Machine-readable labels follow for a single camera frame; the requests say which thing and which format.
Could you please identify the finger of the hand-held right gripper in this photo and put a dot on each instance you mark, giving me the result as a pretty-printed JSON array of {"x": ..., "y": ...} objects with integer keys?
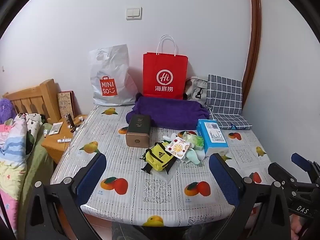
[
  {"x": 297, "y": 158},
  {"x": 277, "y": 170}
]

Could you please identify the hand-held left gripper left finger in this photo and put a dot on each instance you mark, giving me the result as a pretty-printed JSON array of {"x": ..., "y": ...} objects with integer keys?
[{"x": 92, "y": 177}]

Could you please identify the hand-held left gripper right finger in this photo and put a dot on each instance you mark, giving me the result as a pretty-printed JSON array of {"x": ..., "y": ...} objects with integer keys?
[{"x": 222, "y": 180}]

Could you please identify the white and mint sock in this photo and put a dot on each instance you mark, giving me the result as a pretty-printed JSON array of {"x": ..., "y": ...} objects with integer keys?
[{"x": 195, "y": 157}]

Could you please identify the light green tissue packet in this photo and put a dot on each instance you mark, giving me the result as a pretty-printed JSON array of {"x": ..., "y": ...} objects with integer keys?
[{"x": 196, "y": 141}]

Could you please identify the fruit print white packet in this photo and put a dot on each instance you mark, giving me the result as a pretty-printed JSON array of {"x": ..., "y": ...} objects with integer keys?
[{"x": 177, "y": 148}]

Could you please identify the yellow and black mini backpack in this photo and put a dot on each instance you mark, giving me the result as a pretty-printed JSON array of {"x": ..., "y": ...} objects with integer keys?
[{"x": 157, "y": 153}]

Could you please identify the person's right hand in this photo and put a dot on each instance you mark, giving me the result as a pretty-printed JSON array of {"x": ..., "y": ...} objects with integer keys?
[{"x": 298, "y": 226}]

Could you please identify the blue and white box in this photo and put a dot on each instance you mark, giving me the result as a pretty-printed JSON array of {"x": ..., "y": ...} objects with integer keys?
[{"x": 212, "y": 135}]

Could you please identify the small white tube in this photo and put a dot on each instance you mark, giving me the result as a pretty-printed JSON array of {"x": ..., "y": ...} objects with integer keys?
[{"x": 62, "y": 140}]

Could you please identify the wooden nightstand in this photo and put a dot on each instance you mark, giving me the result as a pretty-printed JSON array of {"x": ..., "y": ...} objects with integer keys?
[{"x": 53, "y": 146}]

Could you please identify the fruit print tablecloth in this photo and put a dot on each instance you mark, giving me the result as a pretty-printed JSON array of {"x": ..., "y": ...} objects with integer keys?
[{"x": 150, "y": 195}]

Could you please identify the black bottle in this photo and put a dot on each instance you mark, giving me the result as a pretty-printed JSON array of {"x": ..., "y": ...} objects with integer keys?
[{"x": 70, "y": 121}]

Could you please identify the white sachet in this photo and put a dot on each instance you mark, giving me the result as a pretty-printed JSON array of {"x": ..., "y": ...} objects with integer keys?
[{"x": 55, "y": 128}]

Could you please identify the dark green box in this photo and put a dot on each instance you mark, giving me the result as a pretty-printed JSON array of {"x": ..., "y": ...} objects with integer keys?
[{"x": 138, "y": 127}]

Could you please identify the patterned notebook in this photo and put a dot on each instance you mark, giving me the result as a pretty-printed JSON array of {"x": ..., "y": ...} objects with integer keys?
[{"x": 65, "y": 103}]

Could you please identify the white floral pillow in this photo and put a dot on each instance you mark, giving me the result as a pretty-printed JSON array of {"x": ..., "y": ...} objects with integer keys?
[{"x": 33, "y": 123}]

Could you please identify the colourful striped quilt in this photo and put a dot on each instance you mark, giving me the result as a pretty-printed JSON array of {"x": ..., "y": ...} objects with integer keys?
[{"x": 12, "y": 155}]

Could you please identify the purple towel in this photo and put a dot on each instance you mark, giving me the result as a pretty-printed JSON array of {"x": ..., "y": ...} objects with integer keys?
[{"x": 170, "y": 112}]

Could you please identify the grey checked fabric bag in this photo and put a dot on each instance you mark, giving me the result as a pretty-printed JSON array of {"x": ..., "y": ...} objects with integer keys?
[{"x": 225, "y": 92}]

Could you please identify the wooden bed headboard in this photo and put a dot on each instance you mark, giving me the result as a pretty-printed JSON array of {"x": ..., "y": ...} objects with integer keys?
[{"x": 47, "y": 92}]

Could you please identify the beige canvas bag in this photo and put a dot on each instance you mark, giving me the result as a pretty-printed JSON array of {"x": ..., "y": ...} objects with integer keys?
[{"x": 197, "y": 85}]

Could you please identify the purple plush toy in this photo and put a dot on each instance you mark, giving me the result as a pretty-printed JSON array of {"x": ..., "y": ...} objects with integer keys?
[{"x": 6, "y": 111}]

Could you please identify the white plastic shopping bag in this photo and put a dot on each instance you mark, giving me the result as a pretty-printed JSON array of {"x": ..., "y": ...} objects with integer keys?
[{"x": 112, "y": 67}]

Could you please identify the red paper bag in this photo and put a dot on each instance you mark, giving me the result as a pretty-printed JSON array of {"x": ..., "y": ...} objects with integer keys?
[{"x": 165, "y": 65}]

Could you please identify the brown wooden door frame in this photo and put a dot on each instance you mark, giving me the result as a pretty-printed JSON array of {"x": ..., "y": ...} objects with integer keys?
[{"x": 255, "y": 30}]

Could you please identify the white wall light switch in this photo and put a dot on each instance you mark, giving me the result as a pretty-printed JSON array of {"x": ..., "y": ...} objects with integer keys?
[{"x": 133, "y": 13}]

